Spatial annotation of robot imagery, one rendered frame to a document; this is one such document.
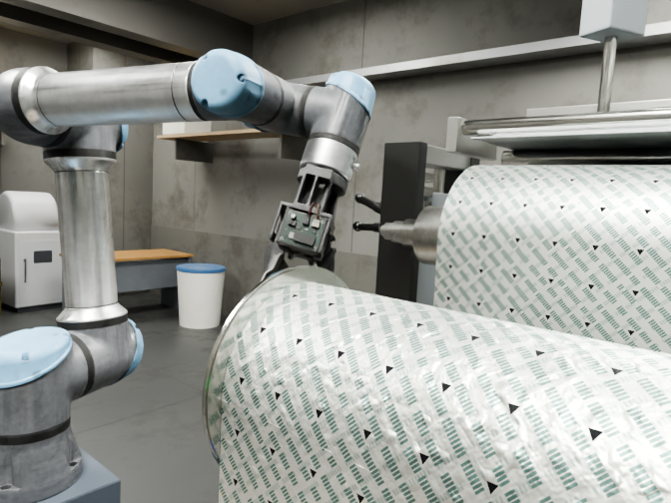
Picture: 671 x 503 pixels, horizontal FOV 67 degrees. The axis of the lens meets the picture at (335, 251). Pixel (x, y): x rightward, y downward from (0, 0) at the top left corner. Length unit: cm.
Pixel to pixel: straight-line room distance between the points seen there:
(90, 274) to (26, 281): 526
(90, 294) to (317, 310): 72
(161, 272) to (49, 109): 503
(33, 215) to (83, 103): 554
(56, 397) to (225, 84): 54
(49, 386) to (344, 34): 428
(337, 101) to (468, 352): 54
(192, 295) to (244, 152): 160
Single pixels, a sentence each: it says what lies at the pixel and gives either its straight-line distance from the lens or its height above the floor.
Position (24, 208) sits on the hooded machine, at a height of 109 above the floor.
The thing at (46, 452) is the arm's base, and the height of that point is 97.
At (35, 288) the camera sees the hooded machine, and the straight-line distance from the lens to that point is 627.
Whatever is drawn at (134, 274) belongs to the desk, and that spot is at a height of 47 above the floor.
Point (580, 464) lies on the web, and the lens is 21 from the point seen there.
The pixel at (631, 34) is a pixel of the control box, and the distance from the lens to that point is 84.
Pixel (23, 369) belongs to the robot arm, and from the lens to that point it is 88.
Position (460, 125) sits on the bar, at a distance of 54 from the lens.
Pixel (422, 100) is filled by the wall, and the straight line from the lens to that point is 421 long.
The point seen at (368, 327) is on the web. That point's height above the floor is 130.
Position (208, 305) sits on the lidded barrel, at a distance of 526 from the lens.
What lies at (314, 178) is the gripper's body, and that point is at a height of 140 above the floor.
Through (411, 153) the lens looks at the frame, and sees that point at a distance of 61.
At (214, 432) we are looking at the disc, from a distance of 32.
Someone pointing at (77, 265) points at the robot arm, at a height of 123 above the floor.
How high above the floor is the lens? 137
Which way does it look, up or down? 6 degrees down
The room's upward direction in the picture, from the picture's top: 3 degrees clockwise
